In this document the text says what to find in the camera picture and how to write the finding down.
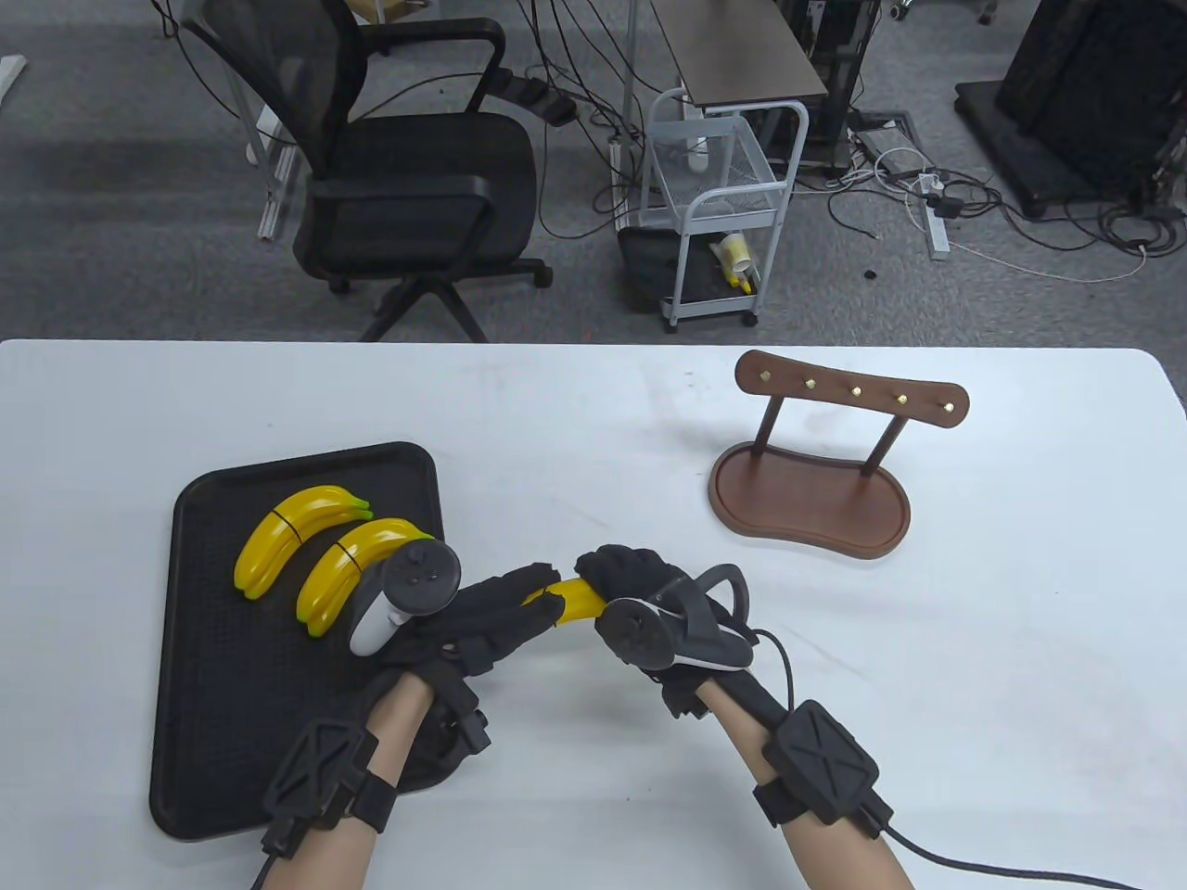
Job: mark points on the black desk frame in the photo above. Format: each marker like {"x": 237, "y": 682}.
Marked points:
{"x": 839, "y": 74}

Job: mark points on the person's left forearm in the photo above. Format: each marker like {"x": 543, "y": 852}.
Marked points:
{"x": 399, "y": 732}

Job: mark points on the aluminium frame bar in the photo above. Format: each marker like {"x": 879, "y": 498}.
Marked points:
{"x": 276, "y": 199}

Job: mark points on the person's right forearm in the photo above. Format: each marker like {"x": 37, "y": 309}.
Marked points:
{"x": 742, "y": 732}

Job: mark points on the white power strip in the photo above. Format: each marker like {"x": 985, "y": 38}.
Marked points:
{"x": 938, "y": 236}
{"x": 614, "y": 185}

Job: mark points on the small yellow bottle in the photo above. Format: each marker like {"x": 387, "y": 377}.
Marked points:
{"x": 742, "y": 278}

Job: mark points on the black power adapter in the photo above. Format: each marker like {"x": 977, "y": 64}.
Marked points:
{"x": 559, "y": 109}

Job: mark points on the brown wooden hook stand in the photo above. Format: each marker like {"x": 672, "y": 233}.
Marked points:
{"x": 797, "y": 501}

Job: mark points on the white table leg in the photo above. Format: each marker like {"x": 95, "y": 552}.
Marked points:
{"x": 9, "y": 79}

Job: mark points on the black floor bin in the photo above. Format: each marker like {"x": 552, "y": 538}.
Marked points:
{"x": 644, "y": 269}

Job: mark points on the grey floor socket plate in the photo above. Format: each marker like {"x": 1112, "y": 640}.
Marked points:
{"x": 886, "y": 148}

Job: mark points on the brown cardboard box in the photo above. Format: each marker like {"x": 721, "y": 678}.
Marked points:
{"x": 385, "y": 9}

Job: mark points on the person's right hand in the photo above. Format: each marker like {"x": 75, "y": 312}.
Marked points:
{"x": 631, "y": 570}

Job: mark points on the black plastic tray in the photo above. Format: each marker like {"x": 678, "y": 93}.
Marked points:
{"x": 213, "y": 649}

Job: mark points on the grey black handheld controller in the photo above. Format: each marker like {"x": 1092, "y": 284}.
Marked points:
{"x": 640, "y": 635}
{"x": 422, "y": 579}

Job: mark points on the white yellow paper cup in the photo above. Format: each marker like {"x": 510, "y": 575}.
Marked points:
{"x": 733, "y": 250}

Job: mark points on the person's left hand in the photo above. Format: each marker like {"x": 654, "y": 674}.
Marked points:
{"x": 491, "y": 616}

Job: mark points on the black wrist tracker module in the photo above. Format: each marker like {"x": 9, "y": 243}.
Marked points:
{"x": 825, "y": 765}
{"x": 320, "y": 774}

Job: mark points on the white bottle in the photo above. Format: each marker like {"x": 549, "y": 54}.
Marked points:
{"x": 697, "y": 159}

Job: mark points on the dark grey side desk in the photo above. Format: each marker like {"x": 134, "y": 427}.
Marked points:
{"x": 742, "y": 46}

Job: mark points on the black mesh office chair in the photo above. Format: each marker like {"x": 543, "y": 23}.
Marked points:
{"x": 427, "y": 176}

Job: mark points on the black equipment stand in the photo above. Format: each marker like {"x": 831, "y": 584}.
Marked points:
{"x": 1085, "y": 93}

